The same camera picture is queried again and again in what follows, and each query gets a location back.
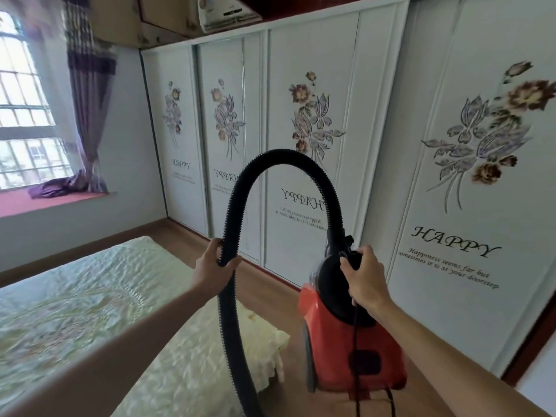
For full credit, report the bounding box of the person's left hand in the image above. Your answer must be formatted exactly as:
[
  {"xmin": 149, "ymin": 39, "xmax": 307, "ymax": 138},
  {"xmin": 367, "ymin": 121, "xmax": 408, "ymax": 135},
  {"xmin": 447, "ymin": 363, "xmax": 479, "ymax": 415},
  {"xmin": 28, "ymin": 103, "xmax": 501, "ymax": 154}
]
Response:
[{"xmin": 191, "ymin": 237, "xmax": 242, "ymax": 294}]

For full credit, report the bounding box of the person's right hand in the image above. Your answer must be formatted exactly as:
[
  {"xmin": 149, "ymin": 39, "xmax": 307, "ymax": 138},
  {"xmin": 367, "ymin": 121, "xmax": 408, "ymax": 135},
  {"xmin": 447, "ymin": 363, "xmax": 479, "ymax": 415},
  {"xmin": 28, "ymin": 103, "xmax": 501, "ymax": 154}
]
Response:
[{"xmin": 339, "ymin": 245, "xmax": 392, "ymax": 312}]

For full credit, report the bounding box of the black ribbed vacuum hose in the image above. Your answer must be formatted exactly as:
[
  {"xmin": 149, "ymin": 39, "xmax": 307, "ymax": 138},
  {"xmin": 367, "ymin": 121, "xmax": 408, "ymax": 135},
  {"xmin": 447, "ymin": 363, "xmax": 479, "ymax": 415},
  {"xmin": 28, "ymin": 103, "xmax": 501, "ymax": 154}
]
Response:
[{"xmin": 217, "ymin": 149, "xmax": 340, "ymax": 417}]

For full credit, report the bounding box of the red canister vacuum cleaner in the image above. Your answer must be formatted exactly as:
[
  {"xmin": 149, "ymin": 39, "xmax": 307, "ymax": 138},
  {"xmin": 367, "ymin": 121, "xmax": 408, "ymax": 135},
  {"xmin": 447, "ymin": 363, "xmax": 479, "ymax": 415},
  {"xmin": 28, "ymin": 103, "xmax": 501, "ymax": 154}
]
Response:
[{"xmin": 297, "ymin": 228, "xmax": 409, "ymax": 393}]

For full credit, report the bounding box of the white floral wardrobe door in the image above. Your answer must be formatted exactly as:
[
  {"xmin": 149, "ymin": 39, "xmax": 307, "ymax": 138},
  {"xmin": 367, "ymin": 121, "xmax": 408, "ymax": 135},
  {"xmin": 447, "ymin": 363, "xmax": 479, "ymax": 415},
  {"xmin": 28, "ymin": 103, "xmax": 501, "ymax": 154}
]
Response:
[
  {"xmin": 194, "ymin": 32, "xmax": 266, "ymax": 263},
  {"xmin": 384, "ymin": 0, "xmax": 556, "ymax": 378},
  {"xmin": 262, "ymin": 5, "xmax": 409, "ymax": 288},
  {"xmin": 140, "ymin": 47, "xmax": 209, "ymax": 236}
]

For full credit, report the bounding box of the wooden overhead cabinet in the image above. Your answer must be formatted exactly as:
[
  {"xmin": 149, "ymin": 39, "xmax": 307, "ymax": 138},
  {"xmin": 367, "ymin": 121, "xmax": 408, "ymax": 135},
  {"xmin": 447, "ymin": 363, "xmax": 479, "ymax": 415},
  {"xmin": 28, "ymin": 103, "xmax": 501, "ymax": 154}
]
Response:
[{"xmin": 89, "ymin": 0, "xmax": 205, "ymax": 50}]

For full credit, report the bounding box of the white air conditioner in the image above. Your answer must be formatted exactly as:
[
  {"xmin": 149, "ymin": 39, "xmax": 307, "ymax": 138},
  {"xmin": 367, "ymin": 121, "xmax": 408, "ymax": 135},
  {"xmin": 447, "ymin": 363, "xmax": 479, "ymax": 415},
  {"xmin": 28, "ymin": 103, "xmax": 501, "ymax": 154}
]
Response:
[{"xmin": 197, "ymin": 0, "xmax": 263, "ymax": 33}]

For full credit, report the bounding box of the person's right forearm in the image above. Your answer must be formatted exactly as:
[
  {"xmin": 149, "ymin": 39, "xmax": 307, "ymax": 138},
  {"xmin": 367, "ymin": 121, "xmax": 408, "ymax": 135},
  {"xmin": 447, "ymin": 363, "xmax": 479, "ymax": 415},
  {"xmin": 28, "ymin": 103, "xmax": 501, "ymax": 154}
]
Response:
[{"xmin": 357, "ymin": 295, "xmax": 556, "ymax": 417}]

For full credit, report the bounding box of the purple patterned curtain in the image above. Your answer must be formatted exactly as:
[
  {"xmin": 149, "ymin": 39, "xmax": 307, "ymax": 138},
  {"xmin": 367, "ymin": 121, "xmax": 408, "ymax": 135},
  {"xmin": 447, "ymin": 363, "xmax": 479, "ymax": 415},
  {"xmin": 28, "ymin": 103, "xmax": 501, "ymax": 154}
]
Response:
[{"xmin": 29, "ymin": 0, "xmax": 118, "ymax": 199}]

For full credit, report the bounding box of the person's left forearm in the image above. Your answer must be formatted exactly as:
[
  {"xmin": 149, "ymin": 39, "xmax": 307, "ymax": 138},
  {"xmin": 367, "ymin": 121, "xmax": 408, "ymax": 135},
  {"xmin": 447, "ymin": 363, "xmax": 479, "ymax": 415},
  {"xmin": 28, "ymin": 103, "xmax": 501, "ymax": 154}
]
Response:
[{"xmin": 0, "ymin": 280, "xmax": 219, "ymax": 417}]

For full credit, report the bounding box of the window with metal grille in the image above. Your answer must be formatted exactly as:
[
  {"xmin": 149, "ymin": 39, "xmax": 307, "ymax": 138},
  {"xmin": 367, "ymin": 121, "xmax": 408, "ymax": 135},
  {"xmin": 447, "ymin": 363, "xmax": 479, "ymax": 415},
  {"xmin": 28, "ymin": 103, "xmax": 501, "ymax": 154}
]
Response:
[{"xmin": 0, "ymin": 10, "xmax": 75, "ymax": 191}]

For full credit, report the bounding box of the red window sill cushion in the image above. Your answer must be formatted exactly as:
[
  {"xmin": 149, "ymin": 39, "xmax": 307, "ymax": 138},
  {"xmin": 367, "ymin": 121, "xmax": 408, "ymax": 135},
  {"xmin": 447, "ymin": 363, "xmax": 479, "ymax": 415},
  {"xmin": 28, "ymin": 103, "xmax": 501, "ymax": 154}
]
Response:
[{"xmin": 0, "ymin": 188, "xmax": 117, "ymax": 219}]

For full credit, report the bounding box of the black vacuum power cord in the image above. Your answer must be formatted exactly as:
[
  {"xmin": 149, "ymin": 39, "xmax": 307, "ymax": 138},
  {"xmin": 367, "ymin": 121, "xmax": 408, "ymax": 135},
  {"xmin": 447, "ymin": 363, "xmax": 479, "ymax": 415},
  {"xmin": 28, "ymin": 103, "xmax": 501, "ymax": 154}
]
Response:
[{"xmin": 347, "ymin": 299, "xmax": 397, "ymax": 417}]

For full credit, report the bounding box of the bed with cream quilted cover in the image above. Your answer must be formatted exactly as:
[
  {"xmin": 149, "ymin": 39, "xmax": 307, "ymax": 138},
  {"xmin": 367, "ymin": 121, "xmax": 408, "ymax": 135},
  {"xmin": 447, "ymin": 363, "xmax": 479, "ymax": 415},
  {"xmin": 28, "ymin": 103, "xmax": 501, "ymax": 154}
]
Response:
[{"xmin": 0, "ymin": 235, "xmax": 291, "ymax": 417}]

